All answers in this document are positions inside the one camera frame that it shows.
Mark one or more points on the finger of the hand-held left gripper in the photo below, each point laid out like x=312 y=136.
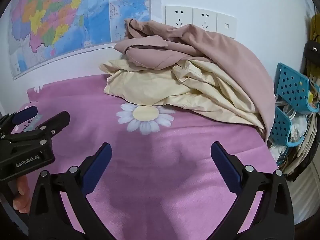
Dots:
x=56 y=122
x=25 y=113

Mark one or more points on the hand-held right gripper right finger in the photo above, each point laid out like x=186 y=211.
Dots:
x=226 y=166

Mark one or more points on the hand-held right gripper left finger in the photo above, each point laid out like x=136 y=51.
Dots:
x=100 y=166

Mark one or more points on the pinkish beige pants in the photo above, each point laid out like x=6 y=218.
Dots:
x=212 y=45

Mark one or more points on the person's left hand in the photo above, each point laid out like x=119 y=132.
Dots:
x=23 y=188

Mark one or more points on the pink floral blanket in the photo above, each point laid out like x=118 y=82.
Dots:
x=162 y=180

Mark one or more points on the blue perforated plastic basket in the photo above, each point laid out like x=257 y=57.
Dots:
x=292 y=85
x=281 y=126

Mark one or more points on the pale yellow garment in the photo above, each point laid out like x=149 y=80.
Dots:
x=187 y=90

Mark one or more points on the black hanging object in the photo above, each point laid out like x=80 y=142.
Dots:
x=312 y=52

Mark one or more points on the yellow hanging cloth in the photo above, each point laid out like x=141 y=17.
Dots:
x=315 y=27

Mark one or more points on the colourful wall map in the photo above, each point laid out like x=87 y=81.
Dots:
x=62 y=17

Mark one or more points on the white wall switch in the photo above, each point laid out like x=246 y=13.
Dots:
x=226 y=25

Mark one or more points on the white wall socket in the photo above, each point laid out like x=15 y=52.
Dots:
x=178 y=16
x=204 y=18

